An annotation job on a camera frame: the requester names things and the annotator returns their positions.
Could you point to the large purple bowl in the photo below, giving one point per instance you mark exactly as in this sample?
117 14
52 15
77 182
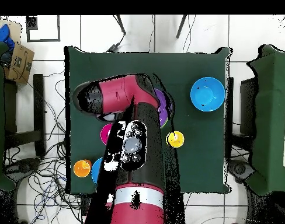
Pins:
163 109

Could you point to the yellow cup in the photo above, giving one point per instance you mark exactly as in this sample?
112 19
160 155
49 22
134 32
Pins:
176 139

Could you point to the crimson small bowl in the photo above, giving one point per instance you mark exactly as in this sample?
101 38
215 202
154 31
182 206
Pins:
105 134

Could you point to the large blue bowl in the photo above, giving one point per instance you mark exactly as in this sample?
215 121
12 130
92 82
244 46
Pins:
208 94
95 171

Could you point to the orange cup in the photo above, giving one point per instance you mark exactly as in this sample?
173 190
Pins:
81 168

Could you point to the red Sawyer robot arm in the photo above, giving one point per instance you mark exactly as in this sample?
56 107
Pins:
123 93

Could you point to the dark green tablecloth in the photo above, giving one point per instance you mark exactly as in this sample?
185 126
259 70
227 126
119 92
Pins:
133 63

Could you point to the black power adapter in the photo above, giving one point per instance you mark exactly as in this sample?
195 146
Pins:
113 47

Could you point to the black tripod leg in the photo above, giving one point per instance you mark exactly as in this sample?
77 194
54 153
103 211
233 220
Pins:
121 24
181 25

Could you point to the black equipment box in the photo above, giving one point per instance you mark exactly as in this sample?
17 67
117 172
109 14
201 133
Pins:
248 105

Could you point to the grey stand base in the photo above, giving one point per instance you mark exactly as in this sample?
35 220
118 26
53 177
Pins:
240 169

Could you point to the cardboard box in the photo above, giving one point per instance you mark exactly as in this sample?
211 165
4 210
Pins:
19 63

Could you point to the blue cloth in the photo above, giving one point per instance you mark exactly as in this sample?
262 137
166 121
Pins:
2 35

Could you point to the black bench frame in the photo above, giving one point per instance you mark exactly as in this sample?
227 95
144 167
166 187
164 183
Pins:
38 105

